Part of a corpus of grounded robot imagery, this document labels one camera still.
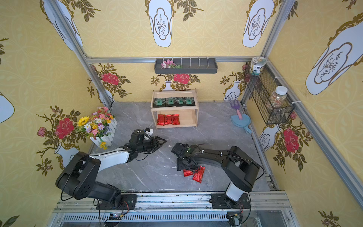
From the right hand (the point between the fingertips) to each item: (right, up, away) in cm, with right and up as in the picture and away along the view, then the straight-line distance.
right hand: (185, 164), depth 88 cm
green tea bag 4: (+4, +40, +5) cm, 40 cm away
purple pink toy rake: (+44, +40, +33) cm, 68 cm away
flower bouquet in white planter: (-51, +23, -2) cm, 56 cm away
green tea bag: (-17, +39, +4) cm, 43 cm away
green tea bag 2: (-9, +39, +5) cm, 41 cm away
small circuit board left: (-36, -22, -15) cm, 44 cm away
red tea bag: (-18, +27, +18) cm, 37 cm away
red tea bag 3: (-7, +27, +17) cm, 33 cm away
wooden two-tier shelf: (-6, +35, +2) cm, 36 cm away
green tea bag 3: (-2, +39, +5) cm, 40 cm away
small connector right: (+25, -23, -16) cm, 37 cm away
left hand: (-15, +14, +2) cm, 21 cm away
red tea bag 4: (+1, -3, -6) cm, 7 cm away
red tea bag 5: (+8, -4, -7) cm, 11 cm away
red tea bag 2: (-12, +27, +17) cm, 34 cm away
